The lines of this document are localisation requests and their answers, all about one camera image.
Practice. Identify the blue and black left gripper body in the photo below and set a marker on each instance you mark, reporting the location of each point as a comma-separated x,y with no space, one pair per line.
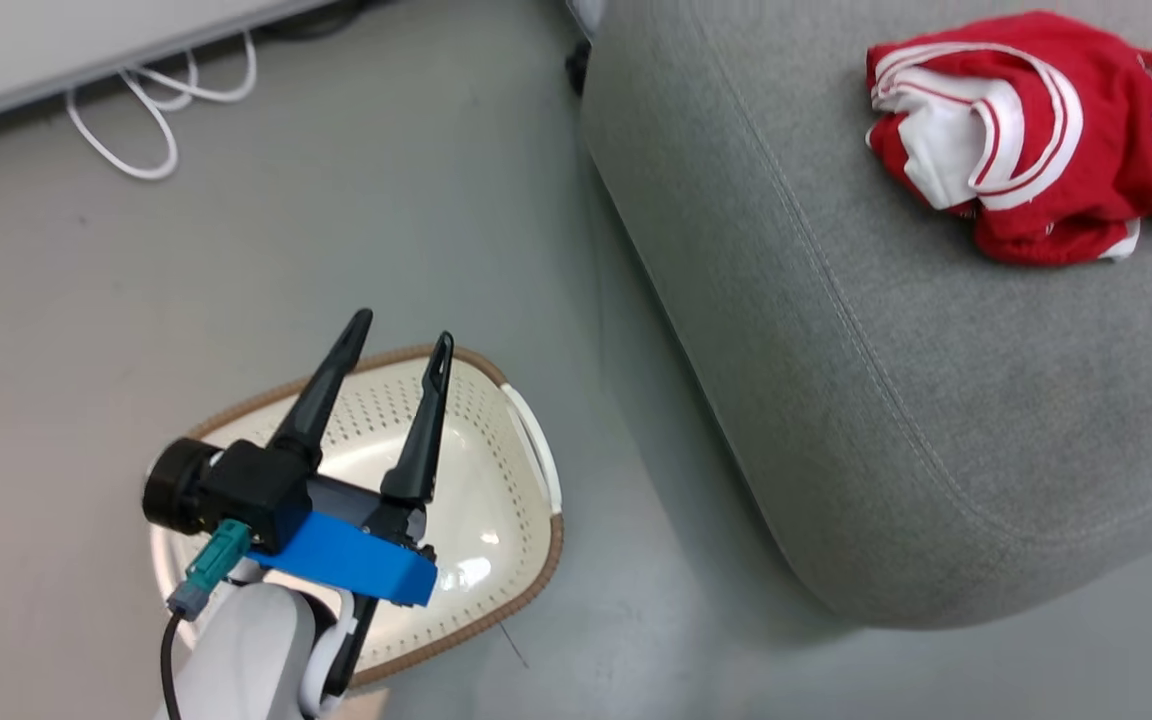
356,560

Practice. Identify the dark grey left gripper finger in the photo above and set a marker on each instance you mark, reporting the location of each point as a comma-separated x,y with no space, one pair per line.
321,400
421,450

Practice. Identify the red basketball jersey black lettering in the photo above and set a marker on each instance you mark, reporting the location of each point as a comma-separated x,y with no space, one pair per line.
1056,180

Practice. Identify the white perforated laundry basket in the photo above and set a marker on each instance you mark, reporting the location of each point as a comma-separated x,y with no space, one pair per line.
486,500

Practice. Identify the grey fabric sofa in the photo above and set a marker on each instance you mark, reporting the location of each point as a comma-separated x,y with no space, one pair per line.
886,400

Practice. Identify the white cabinet panel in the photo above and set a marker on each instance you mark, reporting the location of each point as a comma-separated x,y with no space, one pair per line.
86,40

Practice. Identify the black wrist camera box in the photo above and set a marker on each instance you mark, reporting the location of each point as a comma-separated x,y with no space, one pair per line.
251,490

